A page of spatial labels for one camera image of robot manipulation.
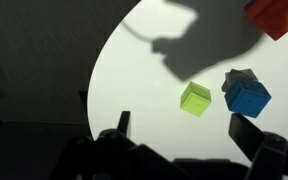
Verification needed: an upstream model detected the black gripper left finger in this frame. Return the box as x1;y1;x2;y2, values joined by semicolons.
50;110;192;180

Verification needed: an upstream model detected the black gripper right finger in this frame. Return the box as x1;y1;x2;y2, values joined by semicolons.
228;113;288;180

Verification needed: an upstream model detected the blue block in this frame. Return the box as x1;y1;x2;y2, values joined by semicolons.
224;78;272;119

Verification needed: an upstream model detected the grey block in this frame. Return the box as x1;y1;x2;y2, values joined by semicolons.
221;68;259;93

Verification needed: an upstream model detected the lime green block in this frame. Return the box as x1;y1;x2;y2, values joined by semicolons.
179;80;212;118

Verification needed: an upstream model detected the orange block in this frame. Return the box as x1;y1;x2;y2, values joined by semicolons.
244;0;288;42

